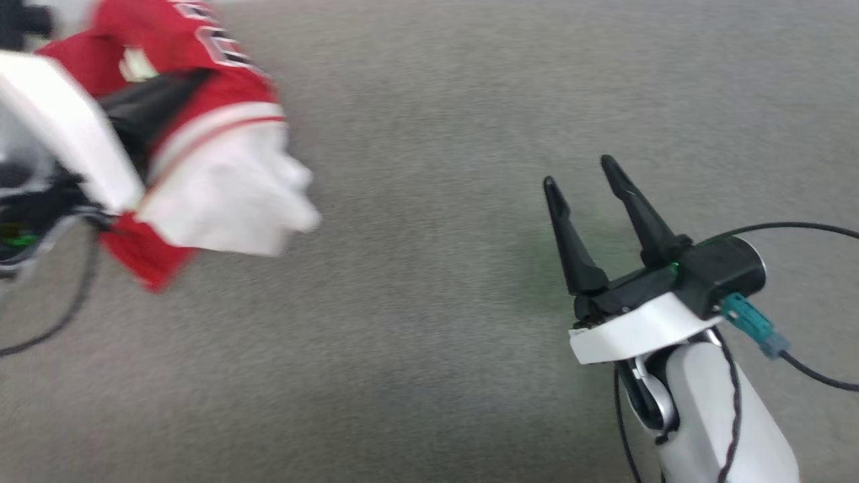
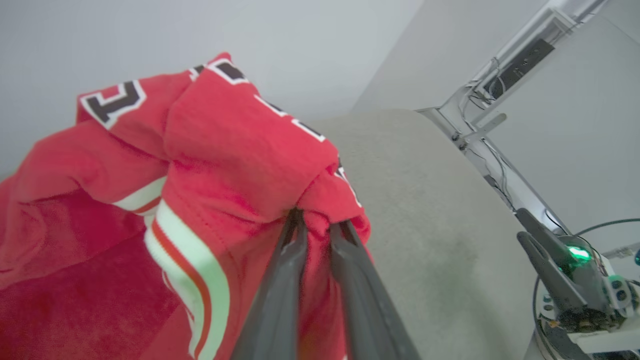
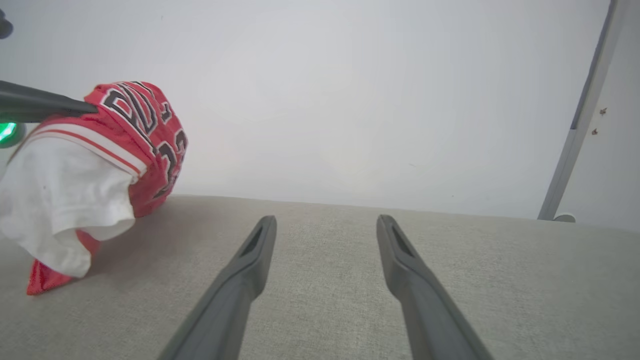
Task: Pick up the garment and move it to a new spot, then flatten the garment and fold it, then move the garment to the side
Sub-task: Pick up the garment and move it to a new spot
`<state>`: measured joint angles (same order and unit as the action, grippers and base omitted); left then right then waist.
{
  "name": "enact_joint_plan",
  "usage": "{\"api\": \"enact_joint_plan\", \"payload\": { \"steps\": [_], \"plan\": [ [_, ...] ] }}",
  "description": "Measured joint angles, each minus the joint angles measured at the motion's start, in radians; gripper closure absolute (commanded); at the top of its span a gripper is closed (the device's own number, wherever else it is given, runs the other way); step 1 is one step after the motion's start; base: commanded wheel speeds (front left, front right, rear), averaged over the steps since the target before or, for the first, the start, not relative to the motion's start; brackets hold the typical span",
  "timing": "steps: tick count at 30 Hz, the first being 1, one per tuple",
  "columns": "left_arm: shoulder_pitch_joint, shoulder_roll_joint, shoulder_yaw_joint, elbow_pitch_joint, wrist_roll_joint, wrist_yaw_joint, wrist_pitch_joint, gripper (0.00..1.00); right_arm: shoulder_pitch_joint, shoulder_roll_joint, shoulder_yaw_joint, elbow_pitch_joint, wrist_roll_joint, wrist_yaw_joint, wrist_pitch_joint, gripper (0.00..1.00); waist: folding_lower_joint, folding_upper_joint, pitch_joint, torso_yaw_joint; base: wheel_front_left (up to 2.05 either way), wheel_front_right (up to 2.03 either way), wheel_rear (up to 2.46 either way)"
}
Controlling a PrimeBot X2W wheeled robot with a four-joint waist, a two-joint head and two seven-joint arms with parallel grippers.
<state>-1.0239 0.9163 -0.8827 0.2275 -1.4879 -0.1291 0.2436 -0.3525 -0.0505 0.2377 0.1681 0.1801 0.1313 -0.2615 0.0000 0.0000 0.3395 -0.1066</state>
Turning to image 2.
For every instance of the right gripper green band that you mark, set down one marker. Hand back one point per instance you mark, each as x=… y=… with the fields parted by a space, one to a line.
x=595 y=285

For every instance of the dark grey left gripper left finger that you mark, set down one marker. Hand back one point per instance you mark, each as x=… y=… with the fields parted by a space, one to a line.
x=275 y=300

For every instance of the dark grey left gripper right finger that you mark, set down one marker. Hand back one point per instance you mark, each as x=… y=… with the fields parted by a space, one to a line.
x=365 y=310

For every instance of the red basketball jersey white trim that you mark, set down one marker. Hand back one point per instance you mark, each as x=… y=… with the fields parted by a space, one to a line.
x=225 y=150

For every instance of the black power strip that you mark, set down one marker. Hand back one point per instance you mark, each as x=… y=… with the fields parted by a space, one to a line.
x=525 y=62

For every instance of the silver metal frame rail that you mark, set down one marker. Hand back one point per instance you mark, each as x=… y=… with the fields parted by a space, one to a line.
x=500 y=175

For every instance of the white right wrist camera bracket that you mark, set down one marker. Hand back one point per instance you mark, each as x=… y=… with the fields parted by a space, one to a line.
x=610 y=340

